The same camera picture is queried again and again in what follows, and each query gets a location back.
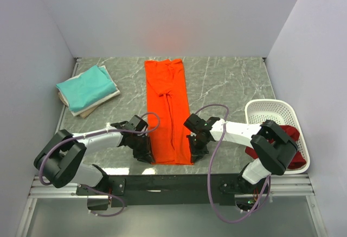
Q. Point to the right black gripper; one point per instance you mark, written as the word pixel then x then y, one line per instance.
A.
pixel 196 154

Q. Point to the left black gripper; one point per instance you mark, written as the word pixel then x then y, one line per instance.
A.
pixel 146 154

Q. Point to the orange t-shirt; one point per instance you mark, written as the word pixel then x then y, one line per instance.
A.
pixel 166 95

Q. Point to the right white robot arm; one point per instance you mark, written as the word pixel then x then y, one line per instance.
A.
pixel 274 148

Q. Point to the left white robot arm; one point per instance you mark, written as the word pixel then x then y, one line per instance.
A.
pixel 60 161

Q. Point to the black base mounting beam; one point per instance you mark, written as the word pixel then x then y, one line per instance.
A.
pixel 178 189

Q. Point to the white perforated plastic basket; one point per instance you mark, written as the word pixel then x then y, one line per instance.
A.
pixel 259 110

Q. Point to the folded beige t-shirt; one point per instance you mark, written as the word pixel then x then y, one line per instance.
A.
pixel 82 114

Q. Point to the folded teal t-shirt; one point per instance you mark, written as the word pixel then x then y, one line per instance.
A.
pixel 86 88

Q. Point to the dark red t-shirt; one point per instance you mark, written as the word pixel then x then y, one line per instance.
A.
pixel 285 151

